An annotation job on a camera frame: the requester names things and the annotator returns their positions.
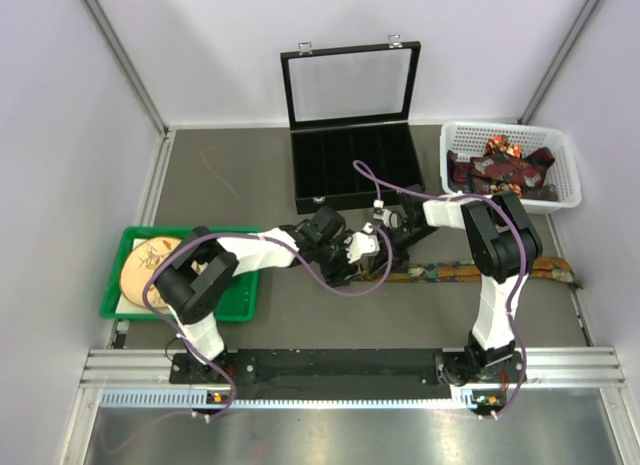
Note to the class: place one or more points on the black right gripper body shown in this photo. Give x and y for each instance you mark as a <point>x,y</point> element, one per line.
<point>402,238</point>

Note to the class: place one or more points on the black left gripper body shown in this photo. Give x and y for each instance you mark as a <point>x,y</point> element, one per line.
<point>332,258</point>

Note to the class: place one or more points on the orange blue leaf-pattern tie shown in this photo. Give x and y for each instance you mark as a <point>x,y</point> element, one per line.
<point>545,268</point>

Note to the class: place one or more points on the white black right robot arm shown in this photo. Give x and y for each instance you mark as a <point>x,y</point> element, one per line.
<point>504,245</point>

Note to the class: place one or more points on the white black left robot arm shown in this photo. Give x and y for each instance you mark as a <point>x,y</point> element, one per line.
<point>192,280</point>

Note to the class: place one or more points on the dark red patterned tie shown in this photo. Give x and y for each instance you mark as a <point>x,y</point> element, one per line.
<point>500,172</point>

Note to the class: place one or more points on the green plastic tray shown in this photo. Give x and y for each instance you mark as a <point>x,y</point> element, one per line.
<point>237,304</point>

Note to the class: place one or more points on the red floral rolled tie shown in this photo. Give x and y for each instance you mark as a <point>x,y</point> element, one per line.
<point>502,144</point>

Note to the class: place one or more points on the white perforated plastic basket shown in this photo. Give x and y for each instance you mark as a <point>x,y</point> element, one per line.
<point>468,139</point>

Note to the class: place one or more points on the black glass-lid storage case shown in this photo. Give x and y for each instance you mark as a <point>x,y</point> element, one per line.
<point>346,104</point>

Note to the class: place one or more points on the round beige painted plate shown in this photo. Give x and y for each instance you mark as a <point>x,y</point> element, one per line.
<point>137,275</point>

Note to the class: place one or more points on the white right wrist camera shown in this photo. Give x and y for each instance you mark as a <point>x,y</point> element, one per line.
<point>385,217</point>

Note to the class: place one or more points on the aluminium frame rail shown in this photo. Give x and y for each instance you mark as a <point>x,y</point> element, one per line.
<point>565,367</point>

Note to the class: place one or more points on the grey slotted cable duct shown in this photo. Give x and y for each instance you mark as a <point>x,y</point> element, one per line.
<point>208,398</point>

